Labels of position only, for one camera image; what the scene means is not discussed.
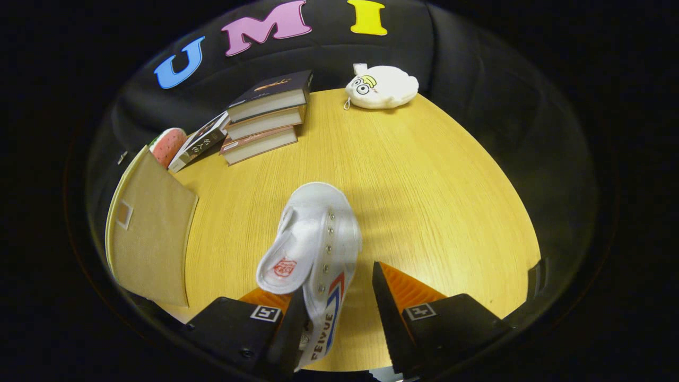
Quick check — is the white portrait cover book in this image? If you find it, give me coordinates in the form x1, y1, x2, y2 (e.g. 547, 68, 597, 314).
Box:
168, 111, 231, 173

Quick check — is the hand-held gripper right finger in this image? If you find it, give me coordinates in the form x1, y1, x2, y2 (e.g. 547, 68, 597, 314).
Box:
372, 261, 514, 380

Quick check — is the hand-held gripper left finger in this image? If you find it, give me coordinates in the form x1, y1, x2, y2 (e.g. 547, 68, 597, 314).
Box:
180, 286, 309, 380

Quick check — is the watermelon slice toy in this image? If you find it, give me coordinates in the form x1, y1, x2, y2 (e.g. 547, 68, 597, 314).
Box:
150, 127, 187, 169

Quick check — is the beige fabric storage box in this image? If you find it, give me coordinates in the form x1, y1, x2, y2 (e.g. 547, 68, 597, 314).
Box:
105, 146, 199, 307

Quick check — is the tan cover book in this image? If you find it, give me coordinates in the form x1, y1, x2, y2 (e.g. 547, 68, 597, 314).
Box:
225, 105, 307, 141

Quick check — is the reddish cover book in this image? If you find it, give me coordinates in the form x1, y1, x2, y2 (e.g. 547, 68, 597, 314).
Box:
220, 126, 299, 166

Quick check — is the black backdrop cloth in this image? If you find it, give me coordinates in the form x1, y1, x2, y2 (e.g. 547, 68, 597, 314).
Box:
85, 0, 600, 319

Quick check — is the white canvas shoe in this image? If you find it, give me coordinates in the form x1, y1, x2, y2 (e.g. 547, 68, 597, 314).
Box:
256, 182, 363, 372

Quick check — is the white plush toy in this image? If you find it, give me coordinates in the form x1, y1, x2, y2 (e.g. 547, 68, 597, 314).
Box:
344, 64, 420, 110

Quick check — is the black cover book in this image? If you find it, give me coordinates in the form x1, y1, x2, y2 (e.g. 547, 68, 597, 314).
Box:
227, 70, 314, 123

